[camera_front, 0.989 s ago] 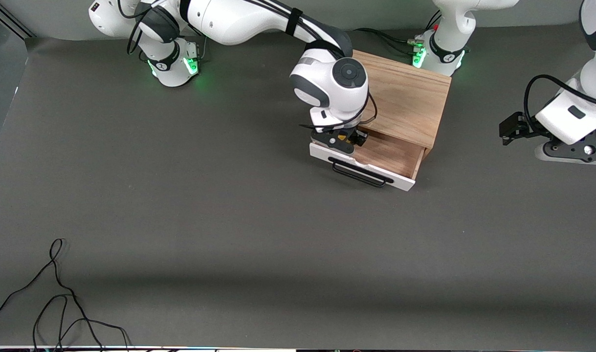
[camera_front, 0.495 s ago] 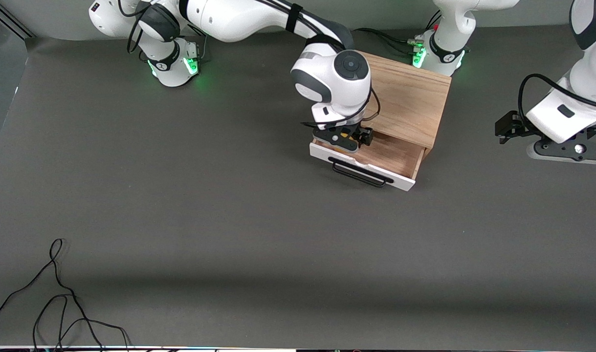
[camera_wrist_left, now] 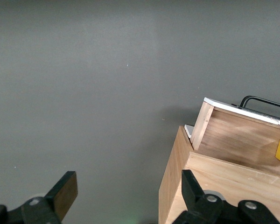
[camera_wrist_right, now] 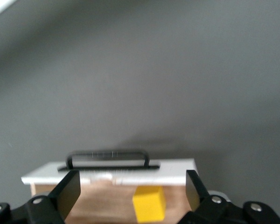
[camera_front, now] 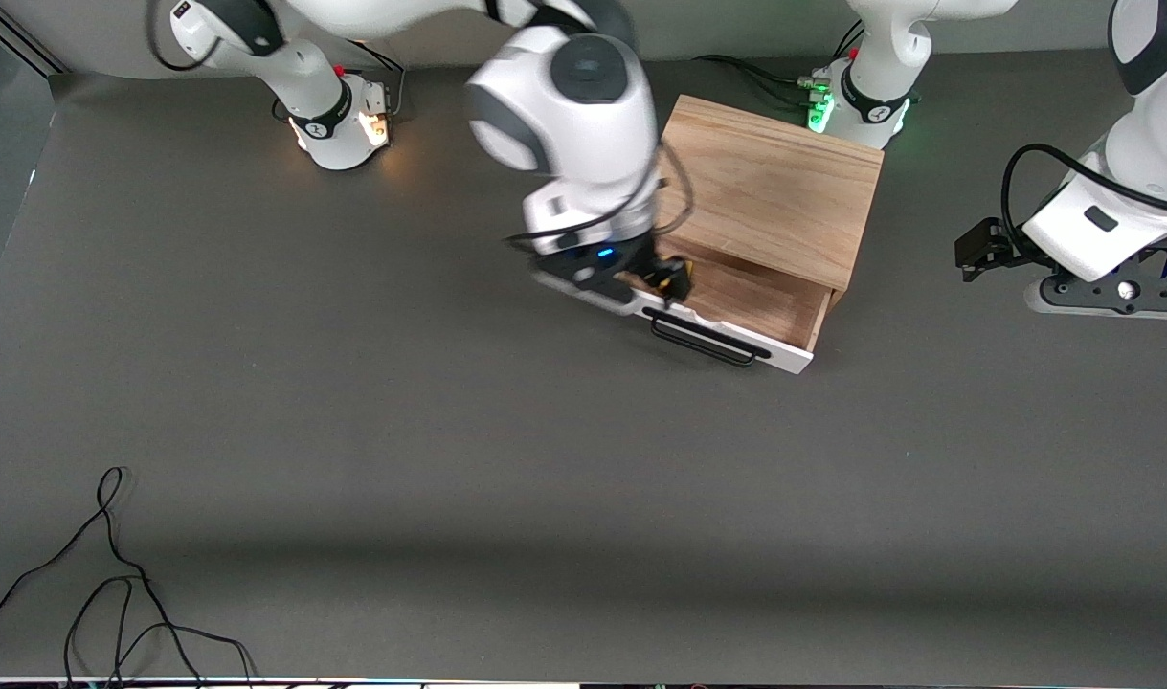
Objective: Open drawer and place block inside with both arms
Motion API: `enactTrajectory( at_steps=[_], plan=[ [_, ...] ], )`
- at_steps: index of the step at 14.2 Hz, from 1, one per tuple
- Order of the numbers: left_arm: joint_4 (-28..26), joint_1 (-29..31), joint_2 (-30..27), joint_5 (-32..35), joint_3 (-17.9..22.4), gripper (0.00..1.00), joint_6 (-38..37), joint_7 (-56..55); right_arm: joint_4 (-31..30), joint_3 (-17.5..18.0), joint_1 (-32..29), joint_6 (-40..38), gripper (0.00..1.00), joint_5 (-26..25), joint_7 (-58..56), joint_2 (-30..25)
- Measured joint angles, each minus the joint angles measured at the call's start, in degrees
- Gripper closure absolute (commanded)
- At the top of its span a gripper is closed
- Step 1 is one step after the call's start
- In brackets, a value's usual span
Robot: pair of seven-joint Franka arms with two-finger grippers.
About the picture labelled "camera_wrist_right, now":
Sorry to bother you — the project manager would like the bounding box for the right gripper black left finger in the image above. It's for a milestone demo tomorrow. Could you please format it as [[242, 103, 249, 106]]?
[[0, 169, 82, 224]]

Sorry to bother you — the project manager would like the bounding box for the white drawer with handle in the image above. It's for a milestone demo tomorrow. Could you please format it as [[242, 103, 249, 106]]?
[[20, 158, 199, 224]]

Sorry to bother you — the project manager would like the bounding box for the black drawer handle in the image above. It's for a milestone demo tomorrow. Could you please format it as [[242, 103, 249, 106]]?
[[57, 151, 161, 173]]

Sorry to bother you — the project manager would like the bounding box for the yellow wooden block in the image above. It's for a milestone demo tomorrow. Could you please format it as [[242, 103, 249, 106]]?
[[132, 186, 167, 223]]

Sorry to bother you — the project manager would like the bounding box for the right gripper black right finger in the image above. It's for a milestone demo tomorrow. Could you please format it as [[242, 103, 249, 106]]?
[[177, 169, 280, 224]]

